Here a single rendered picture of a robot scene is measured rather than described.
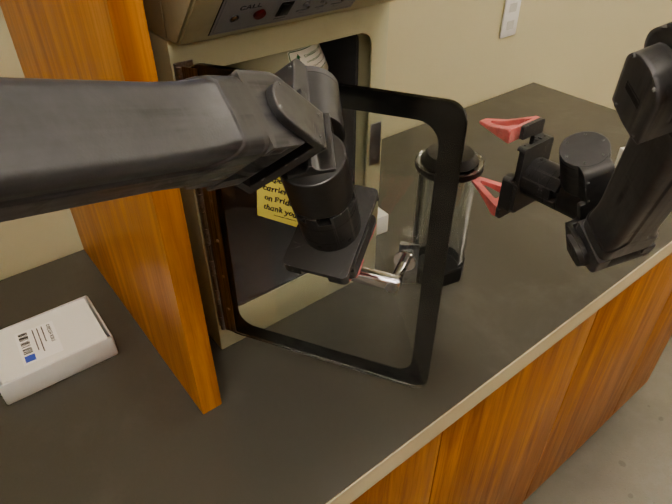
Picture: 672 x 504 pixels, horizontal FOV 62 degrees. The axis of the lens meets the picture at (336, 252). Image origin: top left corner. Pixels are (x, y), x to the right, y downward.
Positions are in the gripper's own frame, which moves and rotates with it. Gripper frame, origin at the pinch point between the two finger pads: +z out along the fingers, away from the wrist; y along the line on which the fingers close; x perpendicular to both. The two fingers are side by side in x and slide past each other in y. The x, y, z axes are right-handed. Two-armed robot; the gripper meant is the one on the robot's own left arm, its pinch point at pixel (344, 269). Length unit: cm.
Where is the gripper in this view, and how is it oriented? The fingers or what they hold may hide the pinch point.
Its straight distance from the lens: 60.9
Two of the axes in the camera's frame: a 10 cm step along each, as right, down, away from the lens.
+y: -3.3, 8.5, -4.2
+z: 1.5, 4.8, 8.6
